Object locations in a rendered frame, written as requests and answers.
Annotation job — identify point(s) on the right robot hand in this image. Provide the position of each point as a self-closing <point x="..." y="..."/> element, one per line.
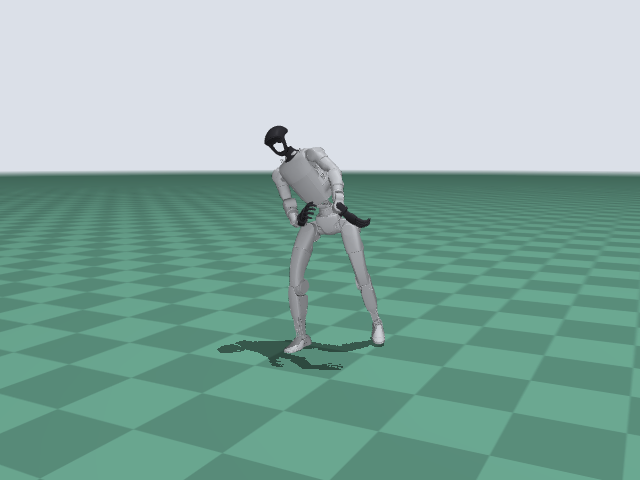
<point x="302" y="217"/>

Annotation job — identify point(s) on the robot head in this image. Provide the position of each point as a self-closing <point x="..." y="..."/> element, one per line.
<point x="276" y="135"/>

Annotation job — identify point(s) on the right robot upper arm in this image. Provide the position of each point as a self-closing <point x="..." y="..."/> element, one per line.
<point x="283" y="189"/>

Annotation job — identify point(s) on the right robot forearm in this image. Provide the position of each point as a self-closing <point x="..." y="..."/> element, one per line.
<point x="292" y="214"/>

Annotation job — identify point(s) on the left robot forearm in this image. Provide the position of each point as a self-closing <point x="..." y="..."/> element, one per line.
<point x="336" y="185"/>

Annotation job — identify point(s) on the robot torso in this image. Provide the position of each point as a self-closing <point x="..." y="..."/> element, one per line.
<point x="311" y="184"/>

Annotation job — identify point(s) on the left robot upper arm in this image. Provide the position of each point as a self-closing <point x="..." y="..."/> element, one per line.
<point x="317" y="154"/>

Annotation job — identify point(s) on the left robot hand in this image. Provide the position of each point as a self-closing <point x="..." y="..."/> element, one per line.
<point x="350" y="217"/>

